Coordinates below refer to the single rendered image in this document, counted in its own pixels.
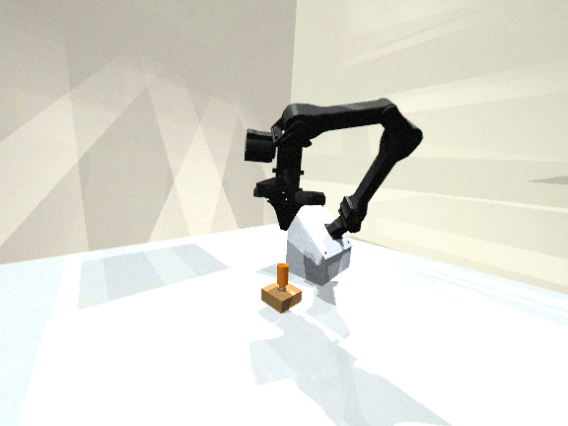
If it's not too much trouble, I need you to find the brown wooden block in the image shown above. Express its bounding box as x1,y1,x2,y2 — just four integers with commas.
261,282,303,314

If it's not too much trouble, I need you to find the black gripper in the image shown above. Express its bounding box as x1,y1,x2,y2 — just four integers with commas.
267,164,325,231

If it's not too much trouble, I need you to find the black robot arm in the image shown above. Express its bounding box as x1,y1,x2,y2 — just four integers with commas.
245,98,424,240

